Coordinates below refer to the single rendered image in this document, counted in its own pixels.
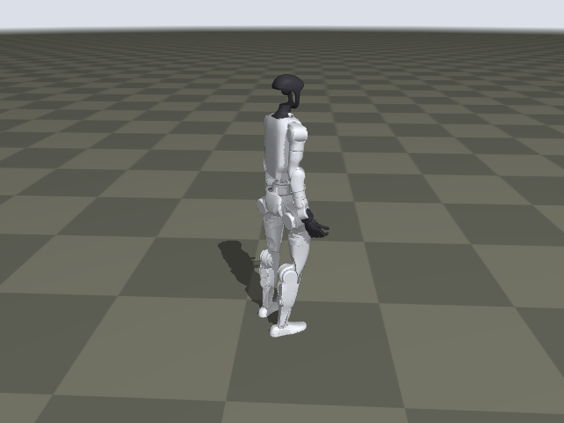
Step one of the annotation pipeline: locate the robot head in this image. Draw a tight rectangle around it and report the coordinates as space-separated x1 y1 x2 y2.
271 74 304 119

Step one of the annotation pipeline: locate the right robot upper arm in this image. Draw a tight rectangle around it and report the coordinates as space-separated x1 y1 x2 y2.
286 122 308 180

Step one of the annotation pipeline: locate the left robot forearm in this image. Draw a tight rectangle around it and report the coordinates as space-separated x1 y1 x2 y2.
263 158 276 191

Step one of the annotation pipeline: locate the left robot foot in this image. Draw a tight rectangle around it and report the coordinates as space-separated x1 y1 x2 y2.
258 298 278 317

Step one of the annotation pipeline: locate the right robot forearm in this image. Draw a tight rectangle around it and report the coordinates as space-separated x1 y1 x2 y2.
290 170 310 219

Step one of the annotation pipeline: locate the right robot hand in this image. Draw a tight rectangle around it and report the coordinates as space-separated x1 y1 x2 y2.
301 208 329 238

